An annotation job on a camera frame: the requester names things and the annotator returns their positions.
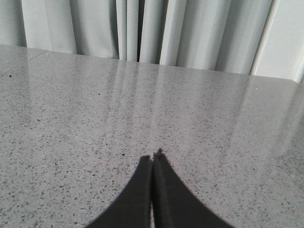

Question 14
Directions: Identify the light grey curtain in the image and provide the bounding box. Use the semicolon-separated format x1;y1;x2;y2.
0;0;304;84

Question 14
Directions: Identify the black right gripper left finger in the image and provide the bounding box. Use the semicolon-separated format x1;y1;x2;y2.
87;155;152;228

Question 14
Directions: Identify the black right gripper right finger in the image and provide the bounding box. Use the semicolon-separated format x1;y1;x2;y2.
152;149;228;228

